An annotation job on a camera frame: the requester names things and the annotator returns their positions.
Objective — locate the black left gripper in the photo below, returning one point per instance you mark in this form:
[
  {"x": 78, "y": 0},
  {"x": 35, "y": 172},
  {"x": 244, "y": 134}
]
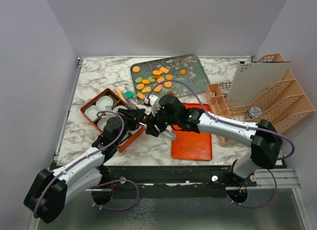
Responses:
[{"x": 133, "y": 116}]

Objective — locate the blue patterned round jar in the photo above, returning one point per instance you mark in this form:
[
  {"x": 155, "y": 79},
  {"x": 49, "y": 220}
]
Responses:
[{"x": 253, "y": 112}]

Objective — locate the orange cookie tin box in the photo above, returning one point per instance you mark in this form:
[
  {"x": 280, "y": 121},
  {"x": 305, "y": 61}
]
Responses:
[{"x": 99, "y": 124}]

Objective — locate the teal grey eraser block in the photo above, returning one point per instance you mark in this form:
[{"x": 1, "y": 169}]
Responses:
[{"x": 128, "y": 95}]

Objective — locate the rectangular yellow biscuit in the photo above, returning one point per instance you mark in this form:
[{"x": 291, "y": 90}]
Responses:
[
  {"x": 141, "y": 96},
  {"x": 164, "y": 70},
  {"x": 146, "y": 89}
]

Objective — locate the orange fish cookie upper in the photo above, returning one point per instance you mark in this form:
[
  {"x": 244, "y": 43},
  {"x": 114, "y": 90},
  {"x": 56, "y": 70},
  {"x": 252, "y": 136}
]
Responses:
[{"x": 157, "y": 73}]

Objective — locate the white perforated board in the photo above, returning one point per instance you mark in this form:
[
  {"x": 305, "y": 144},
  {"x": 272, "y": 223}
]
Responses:
[{"x": 252, "y": 79}]

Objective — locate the silver metal tongs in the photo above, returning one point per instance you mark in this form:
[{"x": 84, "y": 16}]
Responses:
[{"x": 153, "y": 103}]

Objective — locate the orange fish cookie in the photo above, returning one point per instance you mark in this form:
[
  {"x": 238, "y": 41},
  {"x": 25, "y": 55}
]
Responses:
[
  {"x": 145, "y": 82},
  {"x": 157, "y": 73}
]

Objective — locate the dark floral serving tray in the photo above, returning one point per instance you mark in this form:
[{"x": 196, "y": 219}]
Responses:
[{"x": 178, "y": 72}]

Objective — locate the orange fish cookie left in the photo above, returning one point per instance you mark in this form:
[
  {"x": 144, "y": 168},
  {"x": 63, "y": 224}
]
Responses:
[{"x": 145, "y": 82}]

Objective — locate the small orange wafer stick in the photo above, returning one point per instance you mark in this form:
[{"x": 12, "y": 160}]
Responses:
[{"x": 118, "y": 91}]

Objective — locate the peach plastic desk organizer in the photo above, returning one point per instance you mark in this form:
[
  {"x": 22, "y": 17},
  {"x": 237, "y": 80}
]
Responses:
[{"x": 285, "y": 104}]

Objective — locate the round biscuit cookie front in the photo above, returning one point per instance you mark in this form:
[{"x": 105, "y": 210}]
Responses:
[{"x": 158, "y": 89}]

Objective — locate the round biscuit cookie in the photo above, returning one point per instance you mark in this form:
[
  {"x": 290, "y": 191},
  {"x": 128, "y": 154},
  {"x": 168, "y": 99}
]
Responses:
[
  {"x": 169, "y": 77},
  {"x": 158, "y": 89},
  {"x": 136, "y": 69},
  {"x": 168, "y": 84},
  {"x": 140, "y": 86},
  {"x": 161, "y": 79}
]

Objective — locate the orange tin lid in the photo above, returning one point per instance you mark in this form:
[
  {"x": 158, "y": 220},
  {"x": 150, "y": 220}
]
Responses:
[{"x": 191, "y": 145}]

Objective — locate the green macaron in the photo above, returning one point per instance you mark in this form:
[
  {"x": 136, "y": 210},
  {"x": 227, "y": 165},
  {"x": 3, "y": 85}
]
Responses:
[
  {"x": 138, "y": 80},
  {"x": 151, "y": 79}
]

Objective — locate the green macaron right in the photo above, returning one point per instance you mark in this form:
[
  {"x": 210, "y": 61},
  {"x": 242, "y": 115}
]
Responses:
[{"x": 151, "y": 79}]

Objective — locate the green macaron left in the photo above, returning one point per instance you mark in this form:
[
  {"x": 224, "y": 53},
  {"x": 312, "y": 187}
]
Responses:
[{"x": 138, "y": 80}]

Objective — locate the rectangular yellow biscuit front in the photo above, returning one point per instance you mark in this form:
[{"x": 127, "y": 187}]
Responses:
[{"x": 141, "y": 96}]

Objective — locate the white paper cupcake liner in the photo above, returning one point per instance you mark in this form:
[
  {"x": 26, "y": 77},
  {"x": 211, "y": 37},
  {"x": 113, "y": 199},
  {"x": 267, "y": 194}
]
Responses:
[{"x": 91, "y": 113}]

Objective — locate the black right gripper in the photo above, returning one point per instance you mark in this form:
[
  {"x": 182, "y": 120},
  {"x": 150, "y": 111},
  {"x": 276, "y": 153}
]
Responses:
[{"x": 151, "y": 120}]

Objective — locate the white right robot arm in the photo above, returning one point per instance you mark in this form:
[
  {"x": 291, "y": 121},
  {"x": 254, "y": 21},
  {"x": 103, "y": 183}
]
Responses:
[{"x": 261, "y": 138}]

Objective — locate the rectangular yellow biscuit upper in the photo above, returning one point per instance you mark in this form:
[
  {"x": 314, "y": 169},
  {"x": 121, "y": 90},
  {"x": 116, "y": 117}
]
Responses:
[{"x": 164, "y": 70}]

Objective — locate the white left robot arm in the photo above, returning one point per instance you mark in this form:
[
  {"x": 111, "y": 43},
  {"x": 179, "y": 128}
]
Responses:
[{"x": 51, "y": 190}]

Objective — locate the rectangular yellow biscuit middle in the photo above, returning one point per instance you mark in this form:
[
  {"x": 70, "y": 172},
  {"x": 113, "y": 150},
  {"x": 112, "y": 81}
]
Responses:
[{"x": 146, "y": 89}]

